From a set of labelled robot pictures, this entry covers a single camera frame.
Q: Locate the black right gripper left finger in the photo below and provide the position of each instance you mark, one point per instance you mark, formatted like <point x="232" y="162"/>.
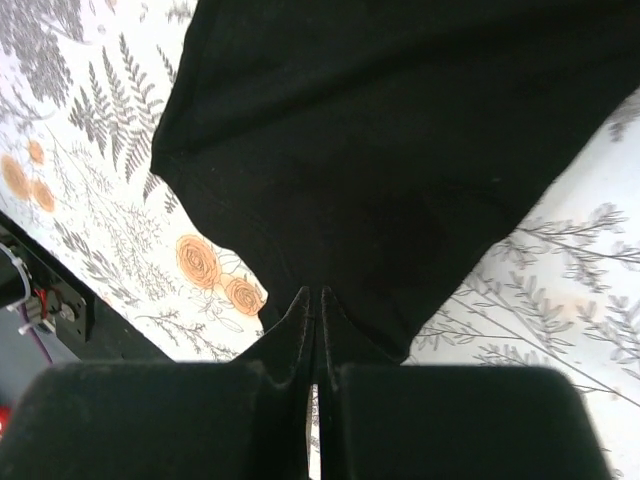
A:
<point x="244" y="419"/>

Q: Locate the floral patterned table mat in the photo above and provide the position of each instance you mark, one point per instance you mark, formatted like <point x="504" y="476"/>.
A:
<point x="83" y="84"/>

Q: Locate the black underwear beige waistband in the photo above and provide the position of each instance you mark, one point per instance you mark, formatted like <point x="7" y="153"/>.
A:
<point x="380" y="148"/>

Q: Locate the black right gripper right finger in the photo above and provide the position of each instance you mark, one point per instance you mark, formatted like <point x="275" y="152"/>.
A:
<point x="381" y="420"/>

